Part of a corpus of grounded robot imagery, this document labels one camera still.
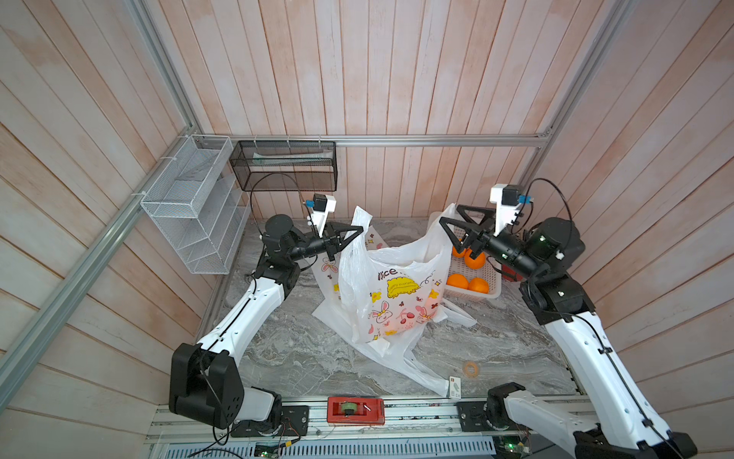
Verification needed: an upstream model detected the white wire mesh shelf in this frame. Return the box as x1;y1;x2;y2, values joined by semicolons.
141;135;250;275

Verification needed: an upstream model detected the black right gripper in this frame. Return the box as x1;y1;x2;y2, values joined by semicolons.
443;208;545;290

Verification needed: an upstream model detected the orange mandarin middle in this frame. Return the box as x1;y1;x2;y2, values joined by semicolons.
468;277;490;295

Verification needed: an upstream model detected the white printed plastic bag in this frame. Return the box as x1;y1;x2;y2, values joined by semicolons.
338;207;453;343

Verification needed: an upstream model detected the orange mandarin left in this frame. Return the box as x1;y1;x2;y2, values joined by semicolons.
447;273;469;290

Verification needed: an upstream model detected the red tape dispenser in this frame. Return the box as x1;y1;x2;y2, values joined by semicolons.
326;397;385;426

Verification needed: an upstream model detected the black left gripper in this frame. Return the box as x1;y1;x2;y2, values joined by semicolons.
287;221;363;262

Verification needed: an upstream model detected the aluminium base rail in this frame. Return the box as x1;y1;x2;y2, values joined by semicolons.
145;394;623;459

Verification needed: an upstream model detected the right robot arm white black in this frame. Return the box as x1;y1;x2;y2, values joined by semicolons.
438;205;698;458

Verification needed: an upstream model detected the black wire mesh basket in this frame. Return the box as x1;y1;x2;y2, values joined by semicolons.
229;140;338;192

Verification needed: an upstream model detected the white plastic perforated basket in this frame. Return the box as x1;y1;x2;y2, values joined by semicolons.
427;212;502;300

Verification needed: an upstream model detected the small white card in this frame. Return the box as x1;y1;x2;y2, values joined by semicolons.
449;376;462;400

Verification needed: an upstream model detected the orange mandarin centre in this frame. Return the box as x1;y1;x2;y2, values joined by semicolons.
464;249;487;270

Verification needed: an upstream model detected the red metal pencil bucket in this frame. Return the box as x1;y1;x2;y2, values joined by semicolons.
502;266;524;282

